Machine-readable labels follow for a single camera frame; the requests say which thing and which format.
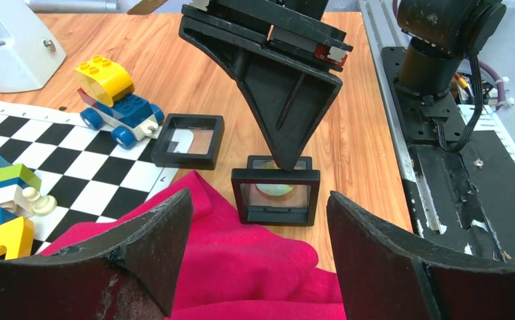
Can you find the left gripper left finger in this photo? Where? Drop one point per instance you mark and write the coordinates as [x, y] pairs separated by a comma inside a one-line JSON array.
[[128, 272]]

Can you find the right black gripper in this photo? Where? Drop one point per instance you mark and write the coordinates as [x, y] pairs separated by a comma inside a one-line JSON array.
[[287, 97]]

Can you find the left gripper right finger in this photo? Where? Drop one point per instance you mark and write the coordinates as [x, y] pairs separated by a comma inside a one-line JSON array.
[[386, 272]]

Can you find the green round brooch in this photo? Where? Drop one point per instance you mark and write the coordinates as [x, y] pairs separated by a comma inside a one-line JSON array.
[[272, 190]]

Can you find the magenta red garment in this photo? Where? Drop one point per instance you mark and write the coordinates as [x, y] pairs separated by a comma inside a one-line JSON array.
[[236, 271]]

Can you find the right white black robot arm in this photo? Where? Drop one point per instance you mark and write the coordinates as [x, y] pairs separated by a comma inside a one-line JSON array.
[[441, 31]]

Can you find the black white chessboard mat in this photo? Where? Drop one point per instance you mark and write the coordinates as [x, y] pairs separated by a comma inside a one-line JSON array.
[[92, 178]]

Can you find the white chess piece on board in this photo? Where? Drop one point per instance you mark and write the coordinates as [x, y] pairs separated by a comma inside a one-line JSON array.
[[41, 204]]

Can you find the yellow triangle block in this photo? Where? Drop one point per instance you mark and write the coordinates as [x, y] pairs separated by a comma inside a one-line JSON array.
[[16, 235]]

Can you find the yellow blue toy bricks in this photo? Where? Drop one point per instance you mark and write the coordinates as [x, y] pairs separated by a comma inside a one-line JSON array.
[[108, 91]]

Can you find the white metronome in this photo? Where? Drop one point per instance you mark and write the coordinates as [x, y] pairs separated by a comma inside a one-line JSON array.
[[29, 53]]

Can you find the grey metal pipe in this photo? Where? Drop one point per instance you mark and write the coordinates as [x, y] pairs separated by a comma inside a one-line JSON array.
[[72, 6]]

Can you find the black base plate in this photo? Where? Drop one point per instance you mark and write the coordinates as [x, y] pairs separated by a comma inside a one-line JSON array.
[[464, 201]]

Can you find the small black frame box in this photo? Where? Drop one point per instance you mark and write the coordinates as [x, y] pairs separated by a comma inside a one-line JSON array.
[[189, 141]]

